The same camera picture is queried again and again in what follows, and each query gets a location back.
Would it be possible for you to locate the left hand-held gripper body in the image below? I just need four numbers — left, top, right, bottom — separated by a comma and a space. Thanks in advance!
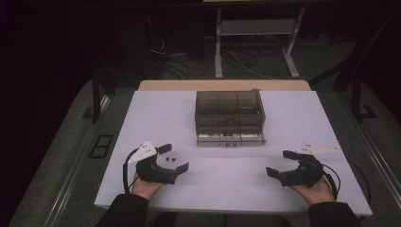
127, 140, 178, 185

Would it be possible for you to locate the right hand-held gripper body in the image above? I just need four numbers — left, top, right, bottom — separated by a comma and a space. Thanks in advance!
278, 140, 341, 189

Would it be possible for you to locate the smoky transparent drawer box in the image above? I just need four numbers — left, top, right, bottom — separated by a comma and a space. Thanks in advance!
194, 90, 267, 148

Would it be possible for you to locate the person's left hand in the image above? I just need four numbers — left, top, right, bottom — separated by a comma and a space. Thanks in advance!
130, 171, 167, 201

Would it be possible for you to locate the person's right hand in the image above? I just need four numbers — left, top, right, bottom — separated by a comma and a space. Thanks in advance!
289, 177, 336, 207

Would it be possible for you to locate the black metal stand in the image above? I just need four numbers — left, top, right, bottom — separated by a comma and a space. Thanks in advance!
334, 37, 378, 123
82, 64, 118, 124

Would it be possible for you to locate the grey metal stand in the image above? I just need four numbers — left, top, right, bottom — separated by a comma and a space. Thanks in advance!
214, 7, 306, 79

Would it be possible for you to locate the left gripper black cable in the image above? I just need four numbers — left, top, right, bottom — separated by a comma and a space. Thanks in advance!
122, 148, 141, 195

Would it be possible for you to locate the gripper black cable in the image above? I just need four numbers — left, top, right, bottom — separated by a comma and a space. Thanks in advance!
122, 148, 141, 195
321, 163, 342, 201

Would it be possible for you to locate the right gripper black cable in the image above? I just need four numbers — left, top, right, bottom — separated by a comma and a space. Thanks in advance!
321, 163, 342, 201

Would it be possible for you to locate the black floor socket frame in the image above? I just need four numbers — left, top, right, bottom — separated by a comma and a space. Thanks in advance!
88, 134, 114, 159

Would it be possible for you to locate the metal floor rail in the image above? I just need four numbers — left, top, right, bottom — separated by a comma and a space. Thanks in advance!
352, 117, 401, 201
43, 94, 112, 227

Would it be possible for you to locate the tangle of black floor cables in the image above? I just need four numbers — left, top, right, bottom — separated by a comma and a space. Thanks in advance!
150, 33, 253, 80

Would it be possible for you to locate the white floor cable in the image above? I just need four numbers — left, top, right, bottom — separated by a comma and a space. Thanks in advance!
220, 47, 276, 80

